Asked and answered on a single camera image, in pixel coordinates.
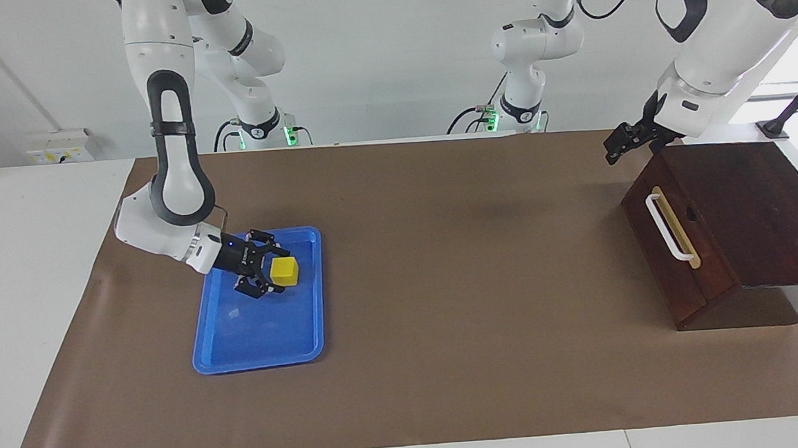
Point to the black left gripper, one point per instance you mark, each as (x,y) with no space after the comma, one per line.
(662,128)

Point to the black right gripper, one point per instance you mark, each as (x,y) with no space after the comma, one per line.
(235,256)

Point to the yellow cube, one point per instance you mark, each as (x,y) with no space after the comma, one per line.
(284,272)

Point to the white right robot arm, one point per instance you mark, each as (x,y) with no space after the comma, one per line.
(173,161)

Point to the blue plastic tray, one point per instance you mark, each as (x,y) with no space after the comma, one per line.
(260,329)

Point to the dark wooden cabinet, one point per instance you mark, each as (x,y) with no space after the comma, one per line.
(772,215)

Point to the black angled stand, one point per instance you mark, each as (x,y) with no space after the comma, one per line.
(797,99)

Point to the brown table mat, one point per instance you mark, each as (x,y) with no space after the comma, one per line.
(446,318)

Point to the white wall outlet box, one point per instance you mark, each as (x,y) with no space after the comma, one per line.
(58,146)

